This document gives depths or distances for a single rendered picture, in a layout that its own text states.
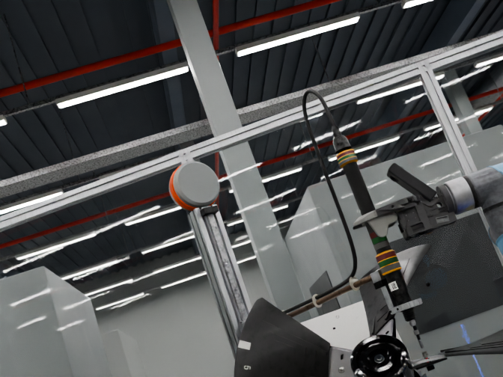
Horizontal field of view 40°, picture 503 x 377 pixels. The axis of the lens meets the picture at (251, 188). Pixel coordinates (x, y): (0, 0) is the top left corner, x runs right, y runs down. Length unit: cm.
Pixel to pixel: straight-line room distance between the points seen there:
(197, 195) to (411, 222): 84
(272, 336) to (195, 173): 75
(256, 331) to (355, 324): 37
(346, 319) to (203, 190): 61
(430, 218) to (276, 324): 42
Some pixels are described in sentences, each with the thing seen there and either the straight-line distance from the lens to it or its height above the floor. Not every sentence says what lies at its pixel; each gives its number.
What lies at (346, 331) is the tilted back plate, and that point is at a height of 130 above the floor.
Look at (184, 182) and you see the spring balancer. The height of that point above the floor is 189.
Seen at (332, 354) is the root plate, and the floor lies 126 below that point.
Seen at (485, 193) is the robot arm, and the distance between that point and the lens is 154.
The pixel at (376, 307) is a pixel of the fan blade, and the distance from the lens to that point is 165.
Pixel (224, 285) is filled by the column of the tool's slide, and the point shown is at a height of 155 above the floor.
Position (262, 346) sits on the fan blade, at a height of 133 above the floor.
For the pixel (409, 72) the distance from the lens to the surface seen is 240.
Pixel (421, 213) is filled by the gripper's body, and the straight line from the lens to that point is 151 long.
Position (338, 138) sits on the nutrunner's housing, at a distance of 155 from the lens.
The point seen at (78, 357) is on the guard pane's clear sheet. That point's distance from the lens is 237.
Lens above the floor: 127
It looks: 14 degrees up
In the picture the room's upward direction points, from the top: 20 degrees counter-clockwise
